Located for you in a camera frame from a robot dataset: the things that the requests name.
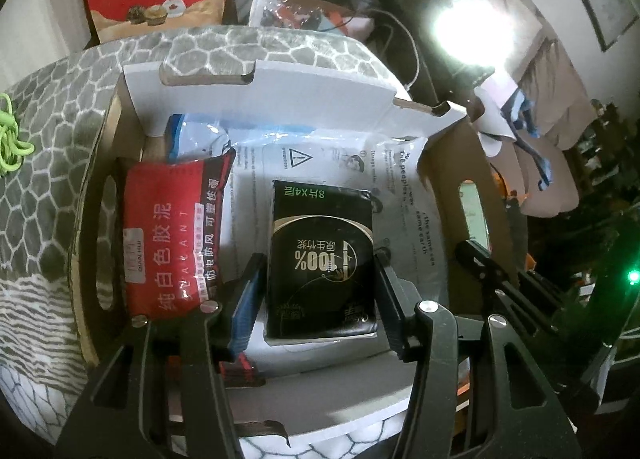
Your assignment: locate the blue and white plastic packet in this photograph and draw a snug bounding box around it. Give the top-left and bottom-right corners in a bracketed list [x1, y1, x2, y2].
[164, 114, 322, 161]

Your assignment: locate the beige cloth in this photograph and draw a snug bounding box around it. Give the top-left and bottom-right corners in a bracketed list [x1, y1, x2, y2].
[469, 73, 582, 219]

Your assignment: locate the green cord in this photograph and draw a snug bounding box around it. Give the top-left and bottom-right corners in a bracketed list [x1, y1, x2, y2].
[0, 92, 35, 175]

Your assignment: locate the red sealant packet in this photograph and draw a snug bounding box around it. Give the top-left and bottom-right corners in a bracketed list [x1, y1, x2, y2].
[122, 148, 237, 324]

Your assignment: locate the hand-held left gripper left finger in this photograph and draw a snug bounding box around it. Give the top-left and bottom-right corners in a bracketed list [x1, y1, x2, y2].
[54, 253, 267, 459]

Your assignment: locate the clear plastic bag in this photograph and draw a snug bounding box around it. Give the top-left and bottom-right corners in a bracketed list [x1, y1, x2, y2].
[248, 0, 374, 41]

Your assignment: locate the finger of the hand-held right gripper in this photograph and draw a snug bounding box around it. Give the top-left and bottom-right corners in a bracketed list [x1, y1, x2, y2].
[492, 288, 561, 336]
[454, 239, 521, 291]

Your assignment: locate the grey stone-pattern blanket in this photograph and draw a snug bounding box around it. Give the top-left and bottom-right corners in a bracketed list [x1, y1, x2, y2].
[0, 23, 417, 459]

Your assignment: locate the white printed plastic bag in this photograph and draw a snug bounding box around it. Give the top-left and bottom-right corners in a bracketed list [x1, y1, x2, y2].
[219, 136, 452, 342]

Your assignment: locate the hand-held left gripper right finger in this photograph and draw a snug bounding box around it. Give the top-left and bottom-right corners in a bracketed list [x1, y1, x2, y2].
[371, 248, 584, 459]

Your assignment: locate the dark green plant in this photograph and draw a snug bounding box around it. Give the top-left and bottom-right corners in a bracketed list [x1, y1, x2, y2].
[575, 99, 640, 260]

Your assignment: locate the black tissue packet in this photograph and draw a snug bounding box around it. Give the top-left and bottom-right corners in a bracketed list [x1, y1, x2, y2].
[264, 180, 379, 346]

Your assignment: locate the cardboard box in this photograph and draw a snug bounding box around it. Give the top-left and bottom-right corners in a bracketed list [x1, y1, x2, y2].
[74, 58, 527, 442]

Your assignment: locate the white cable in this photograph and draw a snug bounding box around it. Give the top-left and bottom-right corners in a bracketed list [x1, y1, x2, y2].
[366, 8, 422, 91]

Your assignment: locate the small red packet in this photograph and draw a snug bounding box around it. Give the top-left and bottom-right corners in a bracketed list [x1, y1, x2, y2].
[219, 355, 267, 388]

